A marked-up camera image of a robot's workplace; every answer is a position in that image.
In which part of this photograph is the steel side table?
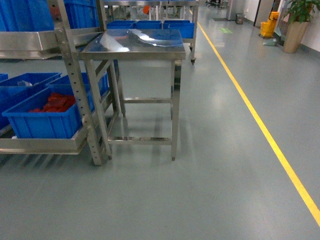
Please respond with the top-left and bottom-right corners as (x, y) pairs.
(78, 29), (186, 161)

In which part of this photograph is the blue bin with red parts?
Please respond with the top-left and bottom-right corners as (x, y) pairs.
(2, 85), (83, 139)

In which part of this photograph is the steel shelf rack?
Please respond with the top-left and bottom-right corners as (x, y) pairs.
(0, 0), (116, 165)

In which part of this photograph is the tan plant pot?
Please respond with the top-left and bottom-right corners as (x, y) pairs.
(282, 21), (310, 54)

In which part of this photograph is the green potted plant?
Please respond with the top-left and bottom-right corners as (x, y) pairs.
(284, 0), (320, 24)

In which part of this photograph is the yellow mop bucket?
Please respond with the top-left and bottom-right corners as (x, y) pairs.
(259, 11), (279, 38)

